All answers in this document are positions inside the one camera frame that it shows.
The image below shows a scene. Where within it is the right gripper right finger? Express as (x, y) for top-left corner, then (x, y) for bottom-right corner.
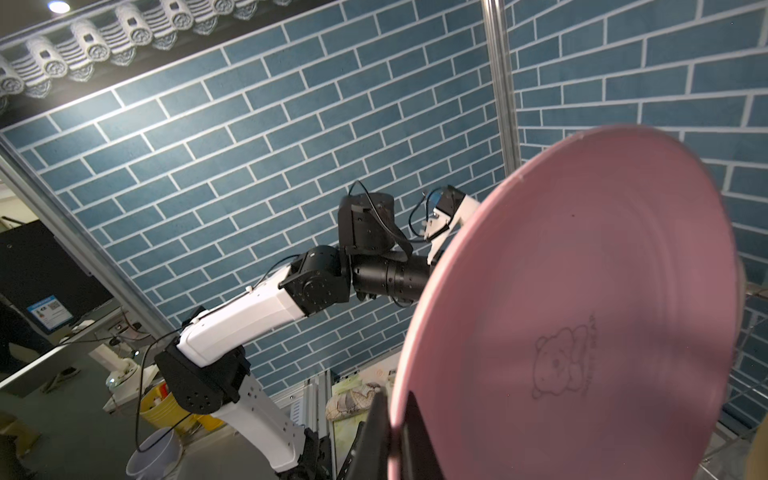
(400, 392), (445, 480)

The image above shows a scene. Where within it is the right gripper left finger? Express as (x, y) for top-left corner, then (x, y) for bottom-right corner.
(339, 391), (390, 480)

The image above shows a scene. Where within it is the pink plate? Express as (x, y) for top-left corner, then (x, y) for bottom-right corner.
(388, 126), (745, 479)

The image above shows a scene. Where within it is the steel two-tier dish rack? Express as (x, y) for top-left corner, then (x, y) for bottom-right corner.
(694, 284), (767, 479)

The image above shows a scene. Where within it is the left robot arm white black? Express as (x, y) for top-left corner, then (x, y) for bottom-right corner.
(155, 193), (447, 479)

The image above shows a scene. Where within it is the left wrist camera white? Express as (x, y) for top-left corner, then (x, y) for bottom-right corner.
(423, 185), (480, 268)

